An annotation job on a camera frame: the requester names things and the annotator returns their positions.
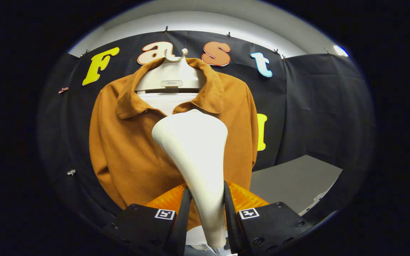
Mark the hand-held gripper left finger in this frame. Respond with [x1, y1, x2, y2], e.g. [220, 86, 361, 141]
[111, 183, 193, 256]

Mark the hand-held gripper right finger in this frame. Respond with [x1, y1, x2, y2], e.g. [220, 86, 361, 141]
[224, 180, 314, 256]

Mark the white garment steamer head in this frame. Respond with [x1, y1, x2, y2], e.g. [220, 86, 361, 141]
[152, 109, 228, 249]

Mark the orange-brown button shirt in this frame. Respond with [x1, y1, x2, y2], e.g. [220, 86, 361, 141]
[89, 57, 259, 231]

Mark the white garment form stand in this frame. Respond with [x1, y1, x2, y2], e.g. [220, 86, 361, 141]
[135, 48, 227, 251]

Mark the grey side table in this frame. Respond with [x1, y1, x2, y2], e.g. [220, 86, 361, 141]
[249, 155, 343, 216]

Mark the black backdrop cloth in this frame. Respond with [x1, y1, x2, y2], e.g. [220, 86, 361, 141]
[38, 30, 375, 228]

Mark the row of black cloth clips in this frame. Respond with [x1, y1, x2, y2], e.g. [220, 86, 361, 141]
[80, 26, 330, 60]

